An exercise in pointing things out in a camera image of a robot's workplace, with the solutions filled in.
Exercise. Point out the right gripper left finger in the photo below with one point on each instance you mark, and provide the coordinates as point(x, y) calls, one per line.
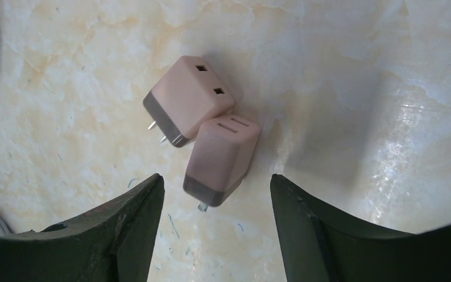
point(111, 242)

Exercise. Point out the pink plug adapter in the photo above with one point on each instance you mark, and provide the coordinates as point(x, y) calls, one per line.
point(220, 159)
point(187, 95)

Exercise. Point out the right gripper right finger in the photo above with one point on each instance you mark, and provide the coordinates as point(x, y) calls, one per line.
point(320, 242)

